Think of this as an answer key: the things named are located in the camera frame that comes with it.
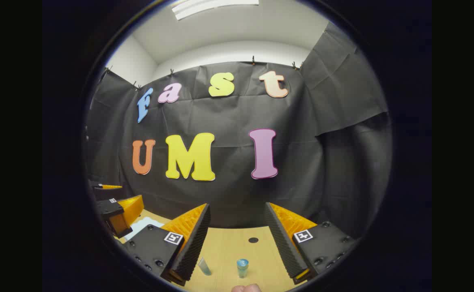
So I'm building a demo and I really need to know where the ceiling light panel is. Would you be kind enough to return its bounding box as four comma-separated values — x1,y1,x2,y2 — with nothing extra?
171,0,260,21

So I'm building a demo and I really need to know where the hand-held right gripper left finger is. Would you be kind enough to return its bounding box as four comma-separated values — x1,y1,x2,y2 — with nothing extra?
123,203,211,287

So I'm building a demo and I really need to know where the white blue skin care tube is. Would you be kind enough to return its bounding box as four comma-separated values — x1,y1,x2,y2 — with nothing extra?
198,257,213,277

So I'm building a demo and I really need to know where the black backdrop cloth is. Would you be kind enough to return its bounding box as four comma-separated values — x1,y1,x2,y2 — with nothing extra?
85,20,392,240

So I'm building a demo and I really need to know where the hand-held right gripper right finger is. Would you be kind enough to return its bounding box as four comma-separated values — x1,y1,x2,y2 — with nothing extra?
265,202,358,285

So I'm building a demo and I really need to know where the light blue suitcase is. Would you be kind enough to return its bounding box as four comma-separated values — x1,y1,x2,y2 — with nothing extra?
124,216,165,242

